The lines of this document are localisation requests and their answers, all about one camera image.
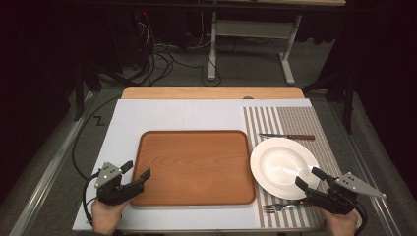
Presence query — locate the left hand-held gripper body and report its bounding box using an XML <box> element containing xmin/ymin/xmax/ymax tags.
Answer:
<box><xmin>93</xmin><ymin>161</ymin><xmax>146</xmax><ymax>207</ymax></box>

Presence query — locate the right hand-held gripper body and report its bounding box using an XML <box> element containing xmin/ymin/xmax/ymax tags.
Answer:
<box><xmin>306</xmin><ymin>171</ymin><xmax>387</xmax><ymax>216</ymax></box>

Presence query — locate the white plate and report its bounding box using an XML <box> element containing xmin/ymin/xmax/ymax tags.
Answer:
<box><xmin>250</xmin><ymin>137</ymin><xmax>321</xmax><ymax>201</ymax></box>

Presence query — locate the person's left hand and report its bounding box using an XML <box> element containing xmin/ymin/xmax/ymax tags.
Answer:
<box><xmin>90</xmin><ymin>198</ymin><xmax>130</xmax><ymax>236</ymax></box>

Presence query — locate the person's right hand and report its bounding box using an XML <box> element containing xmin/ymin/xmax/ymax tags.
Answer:
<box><xmin>319</xmin><ymin>207</ymin><xmax>360</xmax><ymax>236</ymax></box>

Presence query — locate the silver fork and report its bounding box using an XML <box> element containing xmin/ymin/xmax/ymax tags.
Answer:
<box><xmin>262</xmin><ymin>200</ymin><xmax>313</xmax><ymax>214</ymax></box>

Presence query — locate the wooden tray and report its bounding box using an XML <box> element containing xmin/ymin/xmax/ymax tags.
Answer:
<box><xmin>130</xmin><ymin>130</ymin><xmax>257</xmax><ymax>207</ymax></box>

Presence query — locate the white table cover sheet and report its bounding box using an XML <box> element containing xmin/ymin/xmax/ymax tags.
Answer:
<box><xmin>72</xmin><ymin>98</ymin><xmax>313</xmax><ymax>232</ymax></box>

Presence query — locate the striped placemat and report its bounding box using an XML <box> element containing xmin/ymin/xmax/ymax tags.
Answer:
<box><xmin>242</xmin><ymin>106</ymin><xmax>345</xmax><ymax>229</ymax></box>

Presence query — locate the black tripod stand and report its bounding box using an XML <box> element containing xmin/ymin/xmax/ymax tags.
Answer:
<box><xmin>302</xmin><ymin>70</ymin><xmax>358</xmax><ymax>135</ymax></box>
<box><xmin>72</xmin><ymin>58</ymin><xmax>139</xmax><ymax>122</ymax></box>

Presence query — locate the white metal stand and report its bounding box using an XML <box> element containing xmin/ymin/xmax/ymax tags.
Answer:
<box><xmin>207</xmin><ymin>11</ymin><xmax>303</xmax><ymax>87</ymax></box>

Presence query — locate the black cable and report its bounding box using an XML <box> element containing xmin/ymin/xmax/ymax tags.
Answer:
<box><xmin>82</xmin><ymin>171</ymin><xmax>101</xmax><ymax>227</ymax></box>
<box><xmin>347</xmin><ymin>195</ymin><xmax>368</xmax><ymax>230</ymax></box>

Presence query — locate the wooden handled knife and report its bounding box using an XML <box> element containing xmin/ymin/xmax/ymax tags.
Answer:
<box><xmin>258</xmin><ymin>132</ymin><xmax>317</xmax><ymax>141</ymax></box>

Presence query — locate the bundle of floor cables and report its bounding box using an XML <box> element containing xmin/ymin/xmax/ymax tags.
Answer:
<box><xmin>129</xmin><ymin>9</ymin><xmax>224</xmax><ymax>88</ymax></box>

